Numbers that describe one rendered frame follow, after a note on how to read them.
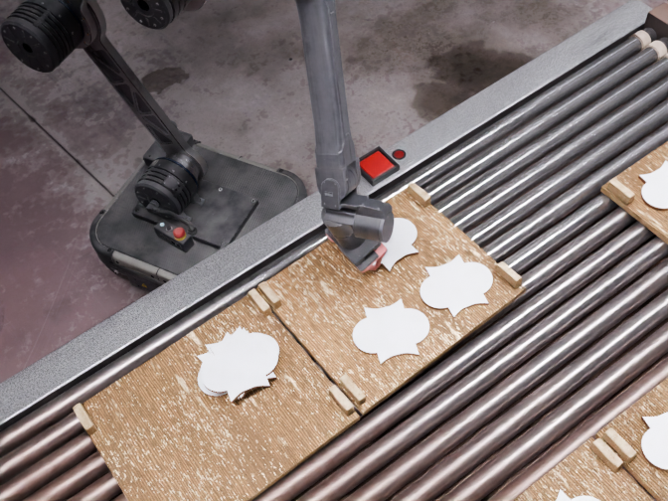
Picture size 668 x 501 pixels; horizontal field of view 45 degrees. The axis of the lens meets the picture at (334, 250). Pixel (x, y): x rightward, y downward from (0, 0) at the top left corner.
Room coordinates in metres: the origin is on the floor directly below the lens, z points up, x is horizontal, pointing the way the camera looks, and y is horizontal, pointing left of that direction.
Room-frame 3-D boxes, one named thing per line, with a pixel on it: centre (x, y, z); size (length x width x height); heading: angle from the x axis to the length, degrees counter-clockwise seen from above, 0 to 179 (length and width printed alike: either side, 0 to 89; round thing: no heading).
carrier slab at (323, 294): (0.87, -0.10, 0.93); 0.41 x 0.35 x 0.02; 121
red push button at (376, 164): (1.20, -0.12, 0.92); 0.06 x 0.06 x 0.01; 29
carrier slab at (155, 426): (0.66, 0.26, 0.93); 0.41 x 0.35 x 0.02; 120
